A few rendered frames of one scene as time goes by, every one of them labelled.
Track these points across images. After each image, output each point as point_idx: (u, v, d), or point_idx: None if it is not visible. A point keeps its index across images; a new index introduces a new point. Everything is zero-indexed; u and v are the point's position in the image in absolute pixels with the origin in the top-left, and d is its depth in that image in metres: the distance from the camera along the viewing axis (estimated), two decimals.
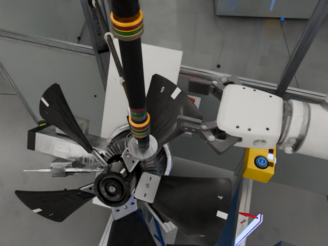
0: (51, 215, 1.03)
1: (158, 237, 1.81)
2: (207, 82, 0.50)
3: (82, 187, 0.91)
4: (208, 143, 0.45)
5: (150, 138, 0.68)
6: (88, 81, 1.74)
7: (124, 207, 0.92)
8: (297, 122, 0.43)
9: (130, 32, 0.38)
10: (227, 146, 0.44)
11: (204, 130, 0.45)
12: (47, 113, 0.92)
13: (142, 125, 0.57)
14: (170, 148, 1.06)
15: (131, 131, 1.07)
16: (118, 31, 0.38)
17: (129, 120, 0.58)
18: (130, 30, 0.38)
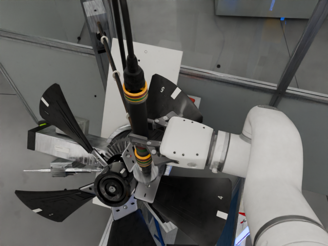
0: (51, 215, 1.03)
1: (158, 237, 1.81)
2: (150, 120, 0.62)
3: (82, 187, 0.91)
4: (151, 154, 0.59)
5: (152, 164, 0.80)
6: (88, 81, 1.74)
7: (124, 207, 0.92)
8: (218, 150, 0.56)
9: (137, 99, 0.50)
10: (161, 161, 0.58)
11: (147, 145, 0.59)
12: (47, 113, 0.92)
13: (146, 157, 0.69)
14: None
15: (131, 131, 1.07)
16: (129, 98, 0.50)
17: (134, 153, 0.69)
18: (138, 97, 0.49)
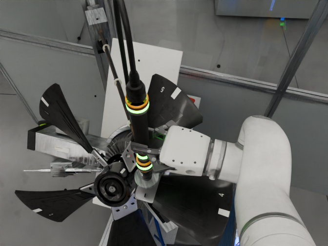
0: (51, 215, 1.03)
1: (158, 237, 1.81)
2: (151, 129, 0.65)
3: (82, 187, 0.91)
4: (151, 162, 0.62)
5: (152, 169, 0.83)
6: (88, 81, 1.74)
7: (124, 207, 0.92)
8: (215, 158, 0.59)
9: (139, 111, 0.53)
10: (161, 169, 0.61)
11: (148, 153, 0.62)
12: (47, 113, 0.92)
13: (147, 164, 0.71)
14: None
15: (131, 131, 1.07)
16: (131, 110, 0.53)
17: (136, 159, 0.72)
18: (139, 110, 0.52)
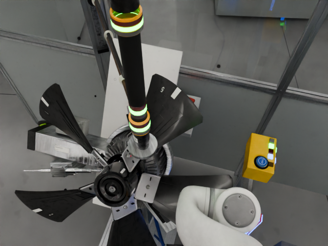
0: (51, 215, 1.03)
1: (158, 237, 1.81)
2: None
3: (82, 187, 0.91)
4: None
5: (150, 136, 0.68)
6: (88, 81, 1.74)
7: (124, 207, 0.92)
8: None
9: (130, 29, 0.37)
10: None
11: None
12: (47, 113, 0.92)
13: (142, 123, 0.56)
14: (170, 148, 1.06)
15: (131, 131, 1.07)
16: (117, 27, 0.38)
17: (129, 118, 0.57)
18: (130, 26, 0.37)
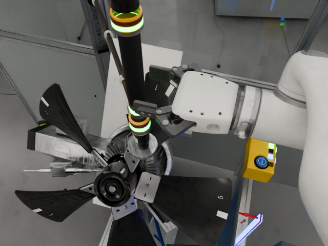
0: (45, 112, 0.92)
1: (158, 237, 1.81)
2: (167, 69, 0.51)
3: (96, 152, 0.86)
4: (162, 127, 0.46)
5: (150, 136, 0.68)
6: (88, 81, 1.74)
7: None
8: (248, 106, 0.44)
9: (130, 29, 0.37)
10: (180, 130, 0.45)
11: (158, 114, 0.46)
12: (155, 88, 0.82)
13: (142, 123, 0.56)
14: (170, 148, 1.06)
15: (131, 131, 1.07)
16: (117, 27, 0.38)
17: (129, 118, 0.57)
18: (130, 26, 0.37)
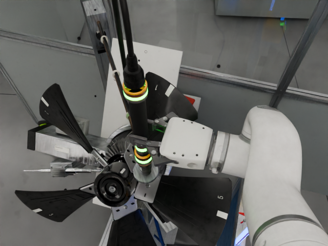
0: (45, 112, 0.92)
1: (158, 237, 1.81)
2: (150, 121, 0.62)
3: (96, 152, 0.86)
4: (151, 154, 0.59)
5: (152, 163, 0.80)
6: (88, 81, 1.74)
7: None
8: (218, 150, 0.56)
9: (137, 98, 0.49)
10: (161, 162, 0.58)
11: (147, 146, 0.60)
12: (155, 88, 0.82)
13: (146, 157, 0.68)
14: None
15: (131, 131, 1.07)
16: (128, 97, 0.50)
17: (134, 153, 0.69)
18: (137, 96, 0.49)
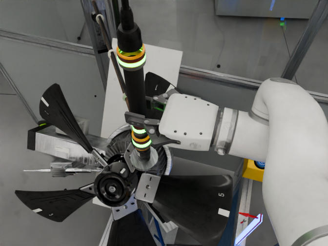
0: (45, 112, 0.92)
1: (158, 237, 1.81)
2: (148, 98, 0.56)
3: (96, 152, 0.86)
4: (149, 134, 0.53)
5: (151, 150, 0.73)
6: (88, 81, 1.74)
7: None
8: (225, 127, 0.49)
9: (134, 64, 0.43)
10: (161, 142, 0.51)
11: (145, 124, 0.53)
12: (155, 88, 0.82)
13: (144, 140, 0.62)
14: (170, 148, 1.06)
15: None
16: (123, 63, 0.43)
17: (132, 135, 0.62)
18: (134, 62, 0.42)
